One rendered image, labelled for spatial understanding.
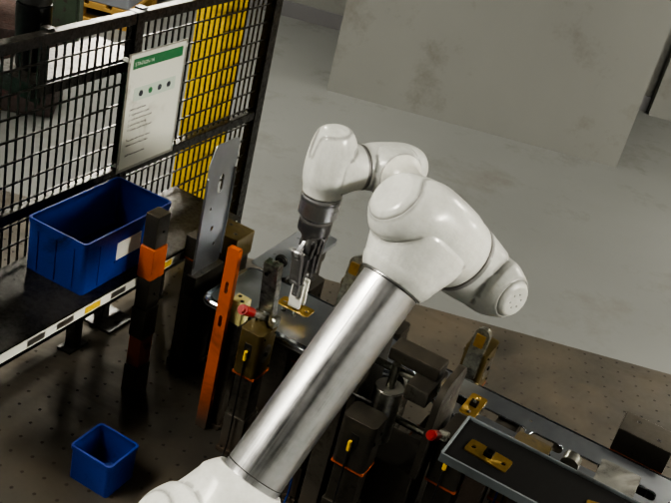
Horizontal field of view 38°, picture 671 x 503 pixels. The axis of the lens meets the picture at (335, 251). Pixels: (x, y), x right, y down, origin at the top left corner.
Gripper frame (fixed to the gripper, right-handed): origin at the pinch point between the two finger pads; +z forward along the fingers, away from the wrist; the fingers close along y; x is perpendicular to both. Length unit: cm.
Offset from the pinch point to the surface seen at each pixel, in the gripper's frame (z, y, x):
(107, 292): 3.7, -28.1, 32.4
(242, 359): 9.2, -19.9, 0.8
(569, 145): 98, 442, 32
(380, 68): 81, 398, 156
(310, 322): 6.5, 0.3, -4.4
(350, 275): -0.5, 15.6, -5.5
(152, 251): -4.9, -18.4, 29.0
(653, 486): 7, 3, -87
